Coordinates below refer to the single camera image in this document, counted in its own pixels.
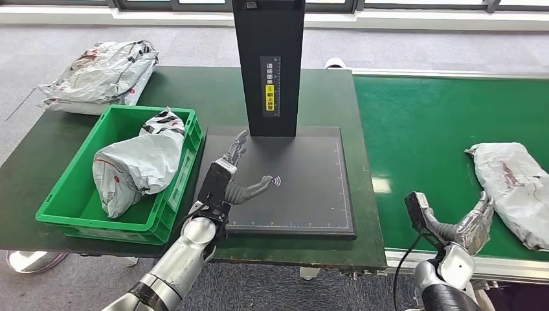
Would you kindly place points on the white window sill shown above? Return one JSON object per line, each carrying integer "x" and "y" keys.
{"x": 386, "y": 20}

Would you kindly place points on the chrome round base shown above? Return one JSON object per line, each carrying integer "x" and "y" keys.
{"x": 30, "y": 262}

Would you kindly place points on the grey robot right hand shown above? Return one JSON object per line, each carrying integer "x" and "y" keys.
{"x": 474, "y": 229}

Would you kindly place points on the white table foot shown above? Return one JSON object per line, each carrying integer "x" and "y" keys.
{"x": 309, "y": 274}
{"x": 131, "y": 262}

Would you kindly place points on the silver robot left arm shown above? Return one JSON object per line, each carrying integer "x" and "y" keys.
{"x": 184, "y": 257}

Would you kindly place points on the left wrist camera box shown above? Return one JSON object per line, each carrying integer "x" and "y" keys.
{"x": 214, "y": 184}

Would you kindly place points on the green plastic crate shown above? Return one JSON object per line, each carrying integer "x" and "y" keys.
{"x": 77, "y": 206}

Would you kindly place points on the green conveyor belt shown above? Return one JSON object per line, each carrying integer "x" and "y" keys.
{"x": 407, "y": 129}

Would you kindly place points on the dark window frame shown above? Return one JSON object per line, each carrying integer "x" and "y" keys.
{"x": 146, "y": 5}

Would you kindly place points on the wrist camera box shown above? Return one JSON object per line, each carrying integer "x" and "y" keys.
{"x": 416, "y": 210}
{"x": 214, "y": 184}

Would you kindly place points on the dark green table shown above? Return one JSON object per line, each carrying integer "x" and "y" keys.
{"x": 206, "y": 94}

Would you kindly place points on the black yellow label sticker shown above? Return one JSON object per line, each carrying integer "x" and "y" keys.
{"x": 269, "y": 98}

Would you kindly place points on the white conveyor roller end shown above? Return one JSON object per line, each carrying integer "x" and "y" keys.
{"x": 334, "y": 63}

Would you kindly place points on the black inbound scanner machine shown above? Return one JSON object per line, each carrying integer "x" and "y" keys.
{"x": 309, "y": 201}

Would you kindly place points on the crumpled grey parcel bag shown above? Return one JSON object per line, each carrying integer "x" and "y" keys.
{"x": 103, "y": 73}
{"x": 83, "y": 108}

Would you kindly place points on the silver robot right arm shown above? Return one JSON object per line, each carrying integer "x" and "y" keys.
{"x": 446, "y": 292}

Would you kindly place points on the aluminium conveyor frame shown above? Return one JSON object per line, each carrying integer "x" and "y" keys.
{"x": 514, "y": 270}

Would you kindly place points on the grey parcel bag faded print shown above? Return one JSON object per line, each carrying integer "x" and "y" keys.
{"x": 514, "y": 180}

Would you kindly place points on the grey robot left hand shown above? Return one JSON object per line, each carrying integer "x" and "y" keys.
{"x": 248, "y": 191}

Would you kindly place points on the white parcel bag red dot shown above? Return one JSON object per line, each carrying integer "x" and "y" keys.
{"x": 137, "y": 167}

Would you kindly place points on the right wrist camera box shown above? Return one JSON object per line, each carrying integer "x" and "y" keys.
{"x": 416, "y": 210}

